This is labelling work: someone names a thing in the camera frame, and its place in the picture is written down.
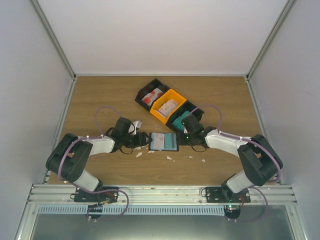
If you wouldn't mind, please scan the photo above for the yellow plastic bin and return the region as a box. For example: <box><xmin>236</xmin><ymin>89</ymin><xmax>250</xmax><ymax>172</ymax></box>
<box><xmin>149</xmin><ymin>89</ymin><xmax>187</xmax><ymax>124</ymax></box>

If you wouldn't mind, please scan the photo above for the aluminium frame post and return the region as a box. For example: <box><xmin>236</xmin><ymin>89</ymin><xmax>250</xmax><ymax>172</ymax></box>
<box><xmin>29</xmin><ymin>0</ymin><xmax>77</xmax><ymax>81</ymax></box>
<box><xmin>245</xmin><ymin>0</ymin><xmax>297</xmax><ymax>81</ymax></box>

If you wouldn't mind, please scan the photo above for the white pink card stack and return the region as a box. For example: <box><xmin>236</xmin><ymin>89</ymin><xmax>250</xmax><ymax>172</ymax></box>
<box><xmin>157</xmin><ymin>99</ymin><xmax>179</xmax><ymax>118</ymax></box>

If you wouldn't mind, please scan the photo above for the red white card stack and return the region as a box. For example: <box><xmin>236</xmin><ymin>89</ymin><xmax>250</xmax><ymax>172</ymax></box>
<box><xmin>142</xmin><ymin>88</ymin><xmax>164</xmax><ymax>106</ymax></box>

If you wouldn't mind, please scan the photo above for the aluminium front rail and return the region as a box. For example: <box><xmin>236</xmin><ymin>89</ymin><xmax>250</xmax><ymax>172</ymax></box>
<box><xmin>27</xmin><ymin>184</ymin><xmax>297</xmax><ymax>205</ymax></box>

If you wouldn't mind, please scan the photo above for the black bin with red cards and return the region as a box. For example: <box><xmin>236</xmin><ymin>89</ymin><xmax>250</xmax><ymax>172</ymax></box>
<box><xmin>135</xmin><ymin>78</ymin><xmax>170</xmax><ymax>112</ymax></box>

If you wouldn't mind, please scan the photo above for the black leather card holder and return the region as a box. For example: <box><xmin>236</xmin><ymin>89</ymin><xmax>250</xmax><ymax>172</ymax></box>
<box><xmin>148</xmin><ymin>132</ymin><xmax>179</xmax><ymax>152</ymax></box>

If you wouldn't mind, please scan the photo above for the aluminium frame post left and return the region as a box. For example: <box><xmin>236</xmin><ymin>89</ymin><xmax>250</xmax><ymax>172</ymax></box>
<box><xmin>29</xmin><ymin>0</ymin><xmax>77</xmax><ymax>81</ymax></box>

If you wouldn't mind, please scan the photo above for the aluminium frame post right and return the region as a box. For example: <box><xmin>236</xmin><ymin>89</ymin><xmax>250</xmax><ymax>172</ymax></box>
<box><xmin>245</xmin><ymin>0</ymin><xmax>297</xmax><ymax>81</ymax></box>

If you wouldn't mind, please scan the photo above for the purple cable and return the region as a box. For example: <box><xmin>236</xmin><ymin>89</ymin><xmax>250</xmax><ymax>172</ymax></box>
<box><xmin>186</xmin><ymin>104</ymin><xmax>282</xmax><ymax>223</ymax></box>
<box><xmin>57</xmin><ymin>106</ymin><xmax>130</xmax><ymax>223</ymax></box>

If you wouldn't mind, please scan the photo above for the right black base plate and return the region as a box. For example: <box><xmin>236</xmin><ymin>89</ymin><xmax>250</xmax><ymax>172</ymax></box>
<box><xmin>200</xmin><ymin>186</ymin><xmax>251</xmax><ymax>204</ymax></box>

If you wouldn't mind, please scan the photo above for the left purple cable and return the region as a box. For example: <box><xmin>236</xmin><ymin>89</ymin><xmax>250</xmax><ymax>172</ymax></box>
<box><xmin>57</xmin><ymin>106</ymin><xmax>130</xmax><ymax>223</ymax></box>

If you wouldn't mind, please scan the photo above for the teal card stack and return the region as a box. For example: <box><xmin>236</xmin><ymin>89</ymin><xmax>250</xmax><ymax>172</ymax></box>
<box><xmin>172</xmin><ymin>111</ymin><xmax>190</xmax><ymax>133</ymax></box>

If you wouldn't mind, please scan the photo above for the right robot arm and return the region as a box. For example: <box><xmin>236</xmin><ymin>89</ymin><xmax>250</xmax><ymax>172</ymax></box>
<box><xmin>181</xmin><ymin>114</ymin><xmax>283</xmax><ymax>203</ymax></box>

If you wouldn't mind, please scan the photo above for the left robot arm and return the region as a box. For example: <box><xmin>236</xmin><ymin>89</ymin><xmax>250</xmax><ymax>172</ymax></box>
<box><xmin>45</xmin><ymin>117</ymin><xmax>151</xmax><ymax>202</ymax></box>

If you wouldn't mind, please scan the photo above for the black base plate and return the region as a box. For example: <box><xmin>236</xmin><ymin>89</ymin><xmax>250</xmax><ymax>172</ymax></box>
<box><xmin>69</xmin><ymin>186</ymin><xmax>119</xmax><ymax>204</ymax></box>
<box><xmin>200</xmin><ymin>186</ymin><xmax>251</xmax><ymax>204</ymax></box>

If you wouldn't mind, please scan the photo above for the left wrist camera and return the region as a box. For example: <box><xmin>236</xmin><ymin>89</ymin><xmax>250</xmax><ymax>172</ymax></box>
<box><xmin>129</xmin><ymin>120</ymin><xmax>142</xmax><ymax>135</ymax></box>

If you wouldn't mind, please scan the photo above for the grey slotted cable duct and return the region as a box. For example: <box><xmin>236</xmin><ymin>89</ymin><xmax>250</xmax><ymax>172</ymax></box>
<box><xmin>38</xmin><ymin>204</ymin><xmax>225</xmax><ymax>216</ymax></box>

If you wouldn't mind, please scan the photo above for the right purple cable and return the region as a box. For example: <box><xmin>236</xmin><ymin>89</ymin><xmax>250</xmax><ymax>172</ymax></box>
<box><xmin>186</xmin><ymin>104</ymin><xmax>282</xmax><ymax>223</ymax></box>

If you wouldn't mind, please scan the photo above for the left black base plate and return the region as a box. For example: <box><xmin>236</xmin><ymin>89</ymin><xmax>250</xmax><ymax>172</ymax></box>
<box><xmin>69</xmin><ymin>186</ymin><xmax>119</xmax><ymax>204</ymax></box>

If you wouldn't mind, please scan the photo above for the black bin with teal cards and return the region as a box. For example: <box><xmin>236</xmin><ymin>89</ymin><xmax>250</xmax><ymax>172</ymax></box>
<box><xmin>166</xmin><ymin>100</ymin><xmax>205</xmax><ymax>135</ymax></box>

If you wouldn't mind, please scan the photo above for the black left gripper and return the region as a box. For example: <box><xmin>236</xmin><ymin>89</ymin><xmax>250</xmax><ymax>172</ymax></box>
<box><xmin>122</xmin><ymin>132</ymin><xmax>153</xmax><ymax>149</ymax></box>

